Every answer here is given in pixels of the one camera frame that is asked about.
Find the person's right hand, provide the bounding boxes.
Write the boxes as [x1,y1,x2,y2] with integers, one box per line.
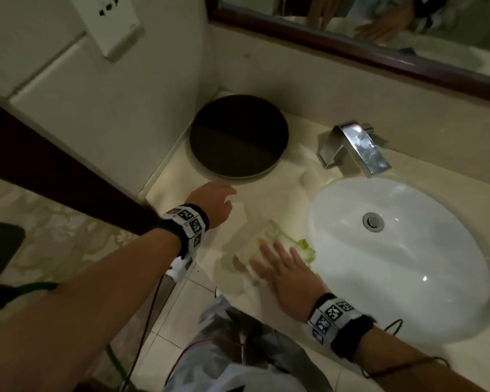
[249,240,326,323]

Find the person's left hand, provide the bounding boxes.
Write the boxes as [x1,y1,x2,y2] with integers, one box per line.
[186,182,238,231]

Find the white green-edged cleaning cloth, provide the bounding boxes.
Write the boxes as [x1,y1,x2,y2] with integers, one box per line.
[234,219,317,283]

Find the dark round tray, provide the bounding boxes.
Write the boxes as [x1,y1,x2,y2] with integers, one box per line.
[187,94,290,179]

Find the person's left forearm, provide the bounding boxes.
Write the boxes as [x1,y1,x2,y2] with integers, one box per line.
[0,230,180,392]

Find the person's grey trousers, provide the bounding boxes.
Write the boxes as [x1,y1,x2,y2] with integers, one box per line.
[163,295,326,392]

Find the chrome sink drain stopper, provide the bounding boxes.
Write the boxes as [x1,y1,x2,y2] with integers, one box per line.
[362,212,385,232]

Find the white oval sink basin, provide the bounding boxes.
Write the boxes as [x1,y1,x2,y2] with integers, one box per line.
[306,176,490,344]

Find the black left wristband with markers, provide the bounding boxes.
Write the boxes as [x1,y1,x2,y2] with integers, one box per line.
[150,204,211,260]

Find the black wristband with markers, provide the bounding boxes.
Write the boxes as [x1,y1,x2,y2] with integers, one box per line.
[307,292,379,363]
[150,204,211,260]

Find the black right wristband with markers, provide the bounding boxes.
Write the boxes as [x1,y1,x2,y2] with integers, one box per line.
[307,292,379,363]

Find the chrome faucet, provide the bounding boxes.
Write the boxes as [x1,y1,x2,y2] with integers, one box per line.
[317,121,392,177]

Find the dark wooden ledge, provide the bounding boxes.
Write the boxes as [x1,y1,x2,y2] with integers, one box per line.
[0,95,161,237]

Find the dark wooden framed mirror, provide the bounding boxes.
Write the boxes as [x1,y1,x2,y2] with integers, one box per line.
[206,0,490,106]

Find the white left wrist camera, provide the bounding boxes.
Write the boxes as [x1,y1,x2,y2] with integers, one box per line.
[165,256,195,281]

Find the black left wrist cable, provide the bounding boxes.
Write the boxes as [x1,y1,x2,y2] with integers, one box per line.
[126,275,167,392]

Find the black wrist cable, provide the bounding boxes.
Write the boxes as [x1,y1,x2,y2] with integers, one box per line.
[361,318,451,380]
[126,275,167,392]

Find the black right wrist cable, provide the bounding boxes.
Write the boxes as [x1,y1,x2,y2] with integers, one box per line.
[361,318,451,380]

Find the white wall socket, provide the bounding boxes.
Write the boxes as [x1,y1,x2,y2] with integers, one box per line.
[67,0,146,63]

